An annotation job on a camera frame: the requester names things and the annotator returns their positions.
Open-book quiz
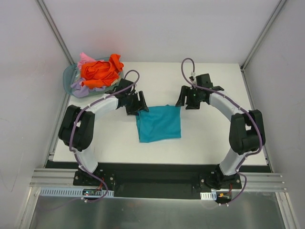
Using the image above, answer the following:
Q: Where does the teal t shirt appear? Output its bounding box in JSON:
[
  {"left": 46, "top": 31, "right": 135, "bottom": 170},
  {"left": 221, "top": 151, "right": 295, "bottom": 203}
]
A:
[{"left": 136, "top": 105, "right": 181, "bottom": 143}]

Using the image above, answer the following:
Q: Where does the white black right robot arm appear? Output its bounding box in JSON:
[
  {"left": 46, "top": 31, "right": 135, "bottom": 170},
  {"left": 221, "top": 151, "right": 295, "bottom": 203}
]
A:
[{"left": 176, "top": 86, "right": 265, "bottom": 189}]

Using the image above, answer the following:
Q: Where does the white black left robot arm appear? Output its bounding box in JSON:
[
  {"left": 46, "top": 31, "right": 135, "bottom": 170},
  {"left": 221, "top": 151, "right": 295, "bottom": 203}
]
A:
[{"left": 58, "top": 91, "right": 149, "bottom": 186}]

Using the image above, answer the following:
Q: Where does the orange t shirt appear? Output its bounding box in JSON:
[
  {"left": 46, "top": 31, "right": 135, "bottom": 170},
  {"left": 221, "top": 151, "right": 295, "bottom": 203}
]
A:
[{"left": 81, "top": 53, "right": 124, "bottom": 89}]

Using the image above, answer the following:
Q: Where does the lavender t shirt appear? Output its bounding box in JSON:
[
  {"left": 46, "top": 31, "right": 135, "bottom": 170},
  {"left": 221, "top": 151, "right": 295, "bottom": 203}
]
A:
[{"left": 71, "top": 78, "right": 106, "bottom": 98}]

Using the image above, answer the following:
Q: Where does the pink t shirt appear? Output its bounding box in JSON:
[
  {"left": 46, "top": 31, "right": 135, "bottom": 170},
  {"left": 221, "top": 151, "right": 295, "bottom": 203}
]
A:
[{"left": 77, "top": 52, "right": 96, "bottom": 69}]

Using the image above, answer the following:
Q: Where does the teal plastic laundry basket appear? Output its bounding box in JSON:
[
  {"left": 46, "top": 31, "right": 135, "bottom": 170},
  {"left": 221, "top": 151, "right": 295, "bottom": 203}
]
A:
[{"left": 63, "top": 52, "right": 124, "bottom": 98}]

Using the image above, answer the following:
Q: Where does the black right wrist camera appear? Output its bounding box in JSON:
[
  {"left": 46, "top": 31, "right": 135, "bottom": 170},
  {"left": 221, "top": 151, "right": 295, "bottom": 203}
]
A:
[{"left": 189, "top": 73, "right": 224, "bottom": 91}]

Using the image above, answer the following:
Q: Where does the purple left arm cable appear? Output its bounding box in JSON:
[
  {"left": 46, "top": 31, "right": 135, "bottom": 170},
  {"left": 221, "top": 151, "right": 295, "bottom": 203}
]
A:
[{"left": 68, "top": 70, "right": 141, "bottom": 203}]

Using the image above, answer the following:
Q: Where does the white slotted right cable duct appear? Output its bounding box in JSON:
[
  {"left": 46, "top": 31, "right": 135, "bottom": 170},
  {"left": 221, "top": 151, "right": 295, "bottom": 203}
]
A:
[{"left": 200, "top": 191, "right": 217, "bottom": 201}]

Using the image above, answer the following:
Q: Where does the white slotted cable duct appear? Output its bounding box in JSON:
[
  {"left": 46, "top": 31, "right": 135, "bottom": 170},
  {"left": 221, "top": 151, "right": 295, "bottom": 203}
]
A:
[
  {"left": 200, "top": 191, "right": 217, "bottom": 201},
  {"left": 40, "top": 187, "right": 114, "bottom": 198}
]

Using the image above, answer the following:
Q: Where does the white slotted left cable duct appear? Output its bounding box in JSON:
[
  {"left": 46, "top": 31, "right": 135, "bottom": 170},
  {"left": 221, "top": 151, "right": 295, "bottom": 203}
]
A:
[{"left": 40, "top": 187, "right": 114, "bottom": 198}]

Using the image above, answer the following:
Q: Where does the aluminium front rail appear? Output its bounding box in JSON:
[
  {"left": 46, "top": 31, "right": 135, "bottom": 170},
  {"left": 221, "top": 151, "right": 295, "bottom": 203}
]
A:
[{"left": 30, "top": 167, "right": 79, "bottom": 187}]

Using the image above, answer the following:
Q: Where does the aluminium left frame post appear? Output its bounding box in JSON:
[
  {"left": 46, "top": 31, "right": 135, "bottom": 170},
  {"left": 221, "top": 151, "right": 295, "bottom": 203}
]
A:
[{"left": 35, "top": 0, "right": 75, "bottom": 65}]

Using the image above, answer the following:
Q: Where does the aluminium frame post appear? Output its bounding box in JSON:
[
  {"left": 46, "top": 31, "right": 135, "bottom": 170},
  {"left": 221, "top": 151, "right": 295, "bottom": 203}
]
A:
[
  {"left": 240, "top": 0, "right": 289, "bottom": 72},
  {"left": 35, "top": 0, "right": 75, "bottom": 65}
]

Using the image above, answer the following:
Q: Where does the aluminium right frame post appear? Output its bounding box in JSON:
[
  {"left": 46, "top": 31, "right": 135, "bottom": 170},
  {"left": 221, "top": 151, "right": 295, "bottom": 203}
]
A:
[{"left": 240, "top": 0, "right": 289, "bottom": 72}]

